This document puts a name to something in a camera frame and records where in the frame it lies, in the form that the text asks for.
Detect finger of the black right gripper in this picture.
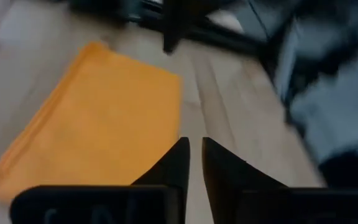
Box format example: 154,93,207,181
162,0,186,55

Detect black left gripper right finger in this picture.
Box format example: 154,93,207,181
202,138,358,224

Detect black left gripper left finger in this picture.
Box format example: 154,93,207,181
9,138,191,224

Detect orange microfiber towel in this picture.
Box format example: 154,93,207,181
0,42,183,203

